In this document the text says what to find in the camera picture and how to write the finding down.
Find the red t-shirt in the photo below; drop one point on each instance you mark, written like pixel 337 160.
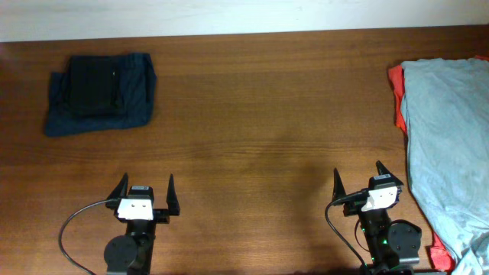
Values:
pixel 397 88

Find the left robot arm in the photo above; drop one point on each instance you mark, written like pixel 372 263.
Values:
pixel 131 253

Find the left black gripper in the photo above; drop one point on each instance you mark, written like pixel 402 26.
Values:
pixel 162 215

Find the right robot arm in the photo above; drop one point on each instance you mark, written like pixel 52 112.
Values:
pixel 392 244

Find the light blue t-shirt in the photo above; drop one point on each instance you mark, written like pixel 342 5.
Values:
pixel 447 145

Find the folded dark navy garment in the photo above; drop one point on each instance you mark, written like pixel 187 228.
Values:
pixel 97 93

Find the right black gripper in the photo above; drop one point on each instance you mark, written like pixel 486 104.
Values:
pixel 353 208

